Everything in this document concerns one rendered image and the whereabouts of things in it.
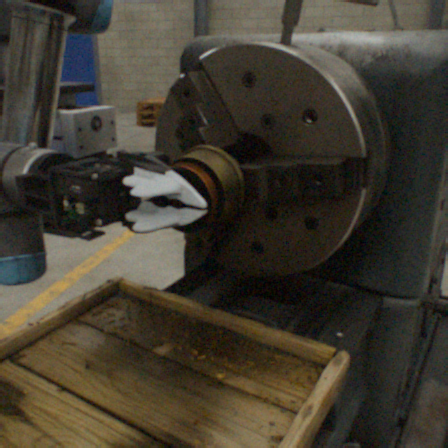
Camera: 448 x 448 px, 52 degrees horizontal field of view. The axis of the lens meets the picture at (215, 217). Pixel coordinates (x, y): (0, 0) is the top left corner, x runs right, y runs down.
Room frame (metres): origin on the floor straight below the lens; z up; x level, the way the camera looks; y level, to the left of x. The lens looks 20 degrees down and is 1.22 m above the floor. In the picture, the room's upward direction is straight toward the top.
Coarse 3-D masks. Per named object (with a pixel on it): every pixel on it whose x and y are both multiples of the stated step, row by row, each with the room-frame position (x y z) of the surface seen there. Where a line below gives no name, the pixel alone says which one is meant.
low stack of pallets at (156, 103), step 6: (138, 102) 8.42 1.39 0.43; (144, 102) 8.40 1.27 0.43; (150, 102) 8.39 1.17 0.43; (156, 102) 8.38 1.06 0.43; (162, 102) 8.36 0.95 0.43; (138, 108) 8.44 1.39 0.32; (144, 108) 8.56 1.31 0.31; (150, 108) 8.72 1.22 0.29; (156, 108) 8.35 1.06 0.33; (138, 114) 8.43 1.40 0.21; (144, 114) 8.80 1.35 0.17; (150, 114) 8.87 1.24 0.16; (156, 114) 8.34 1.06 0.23; (138, 120) 8.40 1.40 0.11; (144, 120) 8.37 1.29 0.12; (150, 120) 8.34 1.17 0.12; (156, 120) 8.33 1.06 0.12; (138, 126) 8.42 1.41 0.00; (156, 126) 8.35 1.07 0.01
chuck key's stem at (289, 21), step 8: (288, 0) 0.60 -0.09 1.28; (296, 0) 0.60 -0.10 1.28; (288, 8) 0.60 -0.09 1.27; (296, 8) 0.60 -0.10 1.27; (288, 16) 0.60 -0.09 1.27; (296, 16) 0.60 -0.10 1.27; (288, 24) 0.60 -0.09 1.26; (296, 24) 0.60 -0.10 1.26; (288, 32) 0.60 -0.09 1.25; (280, 40) 0.61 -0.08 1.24; (288, 40) 0.61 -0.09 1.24
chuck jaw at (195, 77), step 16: (192, 80) 0.59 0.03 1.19; (208, 80) 0.61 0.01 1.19; (176, 96) 0.60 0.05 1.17; (192, 96) 0.59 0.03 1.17; (208, 96) 0.59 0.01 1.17; (192, 112) 0.56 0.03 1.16; (208, 112) 0.57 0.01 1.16; (224, 112) 0.60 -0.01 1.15; (192, 128) 0.57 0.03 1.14; (208, 128) 0.55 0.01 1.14; (224, 128) 0.57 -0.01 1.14; (192, 144) 0.54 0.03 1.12; (208, 144) 0.53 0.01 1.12; (224, 144) 0.55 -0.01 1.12
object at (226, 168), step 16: (176, 160) 0.50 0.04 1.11; (192, 160) 0.48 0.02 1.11; (208, 160) 0.48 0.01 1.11; (224, 160) 0.50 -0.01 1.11; (192, 176) 0.45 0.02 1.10; (208, 176) 0.46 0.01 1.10; (224, 176) 0.47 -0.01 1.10; (240, 176) 0.49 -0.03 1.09; (208, 192) 0.45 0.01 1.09; (224, 192) 0.47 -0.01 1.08; (240, 192) 0.49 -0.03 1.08; (208, 208) 0.45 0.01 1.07; (224, 208) 0.47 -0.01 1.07; (192, 224) 0.46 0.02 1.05; (208, 224) 0.46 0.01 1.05
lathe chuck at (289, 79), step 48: (240, 48) 0.60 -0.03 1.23; (288, 48) 0.57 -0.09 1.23; (240, 96) 0.60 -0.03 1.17; (288, 96) 0.56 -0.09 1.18; (336, 96) 0.53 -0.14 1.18; (240, 144) 0.66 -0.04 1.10; (288, 144) 0.56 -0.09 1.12; (336, 144) 0.53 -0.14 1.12; (240, 240) 0.59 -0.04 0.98; (288, 240) 0.55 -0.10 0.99; (336, 240) 0.52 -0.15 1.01
